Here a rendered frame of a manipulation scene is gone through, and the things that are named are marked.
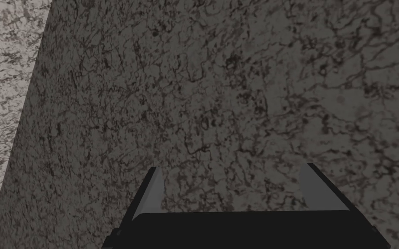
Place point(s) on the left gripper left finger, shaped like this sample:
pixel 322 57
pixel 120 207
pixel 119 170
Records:
pixel 149 196

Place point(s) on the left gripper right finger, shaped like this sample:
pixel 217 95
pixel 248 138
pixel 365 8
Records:
pixel 320 193

